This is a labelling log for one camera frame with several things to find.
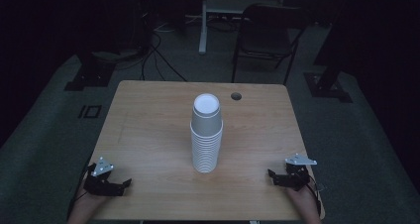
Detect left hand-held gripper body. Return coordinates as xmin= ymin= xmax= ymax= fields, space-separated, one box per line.
xmin=82 ymin=157 xmax=116 ymax=196

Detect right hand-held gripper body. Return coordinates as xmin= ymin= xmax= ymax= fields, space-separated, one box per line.
xmin=284 ymin=153 xmax=318 ymax=191

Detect stack of white paper cups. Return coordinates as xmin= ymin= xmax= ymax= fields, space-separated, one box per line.
xmin=189 ymin=119 xmax=224 ymax=174

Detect person's right hand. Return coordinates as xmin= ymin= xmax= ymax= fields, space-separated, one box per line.
xmin=286 ymin=183 xmax=319 ymax=215

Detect person's left hand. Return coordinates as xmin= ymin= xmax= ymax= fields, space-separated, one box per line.
xmin=76 ymin=183 xmax=111 ymax=215

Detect black stand with flat base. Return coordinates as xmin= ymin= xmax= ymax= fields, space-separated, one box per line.
xmin=63 ymin=50 xmax=117 ymax=92
xmin=303 ymin=0 xmax=354 ymax=104

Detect black folding chair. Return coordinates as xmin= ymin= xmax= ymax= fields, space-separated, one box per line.
xmin=231 ymin=3 xmax=310 ymax=85

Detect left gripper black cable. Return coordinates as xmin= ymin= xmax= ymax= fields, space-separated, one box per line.
xmin=66 ymin=164 xmax=97 ymax=220

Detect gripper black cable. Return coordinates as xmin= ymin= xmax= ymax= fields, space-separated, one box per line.
xmin=306 ymin=173 xmax=326 ymax=217
xmin=66 ymin=164 xmax=97 ymax=220

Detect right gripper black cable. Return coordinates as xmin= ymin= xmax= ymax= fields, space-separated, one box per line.
xmin=306 ymin=173 xmax=326 ymax=217

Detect grey round base plate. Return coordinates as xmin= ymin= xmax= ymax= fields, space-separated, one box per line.
xmin=91 ymin=49 xmax=144 ymax=62

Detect black floor cables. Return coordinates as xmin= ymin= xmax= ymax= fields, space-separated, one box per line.
xmin=140 ymin=31 xmax=189 ymax=83

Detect white metal desk frame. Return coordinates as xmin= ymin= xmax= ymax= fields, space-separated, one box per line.
xmin=198 ymin=0 xmax=289 ymax=56

